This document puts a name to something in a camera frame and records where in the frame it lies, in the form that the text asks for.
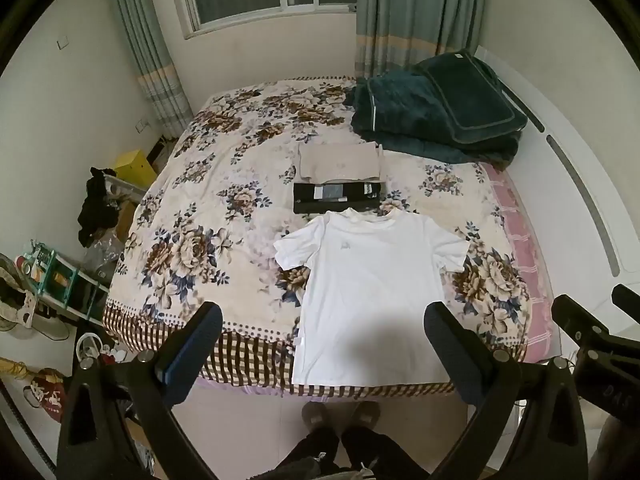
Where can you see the green striped curtain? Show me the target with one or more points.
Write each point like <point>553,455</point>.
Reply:
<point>415,10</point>
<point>145,35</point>

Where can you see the person's right forearm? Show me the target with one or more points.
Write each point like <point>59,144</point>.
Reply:
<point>617,447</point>

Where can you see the pink bed sheet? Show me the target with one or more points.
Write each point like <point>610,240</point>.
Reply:
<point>520,240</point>

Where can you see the dark green quilt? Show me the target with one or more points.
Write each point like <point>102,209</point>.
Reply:
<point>400,110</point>

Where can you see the black clothes heap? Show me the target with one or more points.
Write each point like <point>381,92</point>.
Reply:
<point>95,205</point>

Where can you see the black folded garment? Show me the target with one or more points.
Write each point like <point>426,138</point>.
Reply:
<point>306,196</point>

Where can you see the teal storage shelf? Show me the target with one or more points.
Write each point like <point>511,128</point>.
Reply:
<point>60,280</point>

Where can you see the clear plastic bag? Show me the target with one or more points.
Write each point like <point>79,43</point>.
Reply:
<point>102,260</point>

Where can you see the person's leg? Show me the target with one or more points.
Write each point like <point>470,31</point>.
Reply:
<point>312,452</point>
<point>375,452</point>

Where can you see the white t-shirt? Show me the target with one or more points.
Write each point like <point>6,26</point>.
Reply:
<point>370,300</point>

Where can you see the red patterned bag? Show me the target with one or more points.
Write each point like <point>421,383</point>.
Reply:
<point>47,392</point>

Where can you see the beige folded garment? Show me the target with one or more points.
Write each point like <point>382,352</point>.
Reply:
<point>335,160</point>

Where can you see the dark green pillow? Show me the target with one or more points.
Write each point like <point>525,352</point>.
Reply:
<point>475,95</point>

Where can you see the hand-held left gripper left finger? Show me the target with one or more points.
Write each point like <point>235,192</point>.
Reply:
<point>192,355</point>

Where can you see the white wall socket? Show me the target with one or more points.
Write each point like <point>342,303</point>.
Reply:
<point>143,125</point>
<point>62,43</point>

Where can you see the person's left slipper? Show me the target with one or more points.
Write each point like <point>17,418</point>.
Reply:
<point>316,416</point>

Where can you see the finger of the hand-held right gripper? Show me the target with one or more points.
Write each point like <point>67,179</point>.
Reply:
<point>580,322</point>
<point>629,300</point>

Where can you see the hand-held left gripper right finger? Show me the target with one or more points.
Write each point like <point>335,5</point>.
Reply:
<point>450,355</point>

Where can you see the person's right leg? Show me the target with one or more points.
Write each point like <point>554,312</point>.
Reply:
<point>375,452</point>

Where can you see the white floor fan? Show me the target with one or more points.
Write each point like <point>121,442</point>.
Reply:
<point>40,331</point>

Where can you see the floral blanket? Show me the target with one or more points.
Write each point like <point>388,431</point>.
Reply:
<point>210,185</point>

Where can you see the yellow box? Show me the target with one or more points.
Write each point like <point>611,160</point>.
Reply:
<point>132,167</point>

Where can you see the dark bedside cabinet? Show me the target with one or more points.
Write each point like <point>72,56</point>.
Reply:
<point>161,152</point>

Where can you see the white headboard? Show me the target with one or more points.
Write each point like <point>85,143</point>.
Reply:
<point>565,125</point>

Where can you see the white round object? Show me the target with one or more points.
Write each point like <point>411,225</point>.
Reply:
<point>89,347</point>

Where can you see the person's left leg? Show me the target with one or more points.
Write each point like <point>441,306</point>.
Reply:
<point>312,452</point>

